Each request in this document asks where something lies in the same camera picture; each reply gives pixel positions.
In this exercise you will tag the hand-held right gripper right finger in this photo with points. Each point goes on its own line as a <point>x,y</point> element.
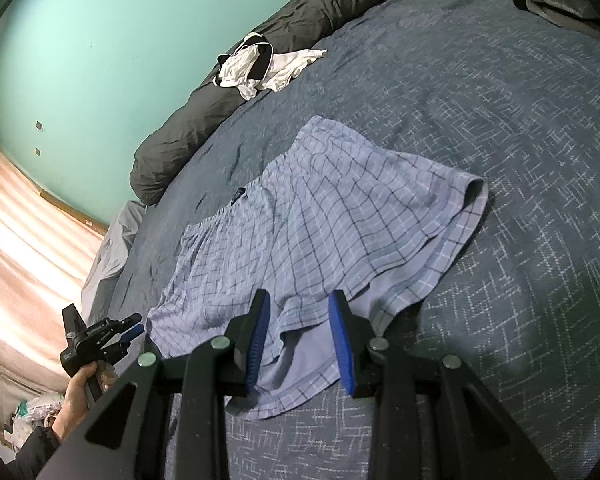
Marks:
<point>341,345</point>

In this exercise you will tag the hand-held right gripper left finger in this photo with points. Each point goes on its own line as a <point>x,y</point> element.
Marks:
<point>260,340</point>

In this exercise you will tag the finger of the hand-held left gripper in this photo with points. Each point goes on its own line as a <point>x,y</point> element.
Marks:
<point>134,334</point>
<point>125,321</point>

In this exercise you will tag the blue plaid shorts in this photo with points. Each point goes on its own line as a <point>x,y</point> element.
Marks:
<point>330,210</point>

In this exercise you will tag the person's left forearm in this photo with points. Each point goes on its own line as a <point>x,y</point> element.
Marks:
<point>32,455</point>

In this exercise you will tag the person's left hand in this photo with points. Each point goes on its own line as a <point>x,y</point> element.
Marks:
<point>75,405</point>

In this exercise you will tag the light grey bed sheet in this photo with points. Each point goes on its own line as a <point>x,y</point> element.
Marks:
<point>115,250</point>

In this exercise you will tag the floor clutter of packets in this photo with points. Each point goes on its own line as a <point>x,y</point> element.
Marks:
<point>37,407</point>

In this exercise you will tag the dark grey rolled duvet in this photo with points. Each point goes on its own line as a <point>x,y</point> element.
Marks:
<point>190,125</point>

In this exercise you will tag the white and black garment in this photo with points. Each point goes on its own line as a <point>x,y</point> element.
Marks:
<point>240,67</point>

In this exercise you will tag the blue-grey bed blanket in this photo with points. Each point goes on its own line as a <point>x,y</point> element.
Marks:
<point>480,85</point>

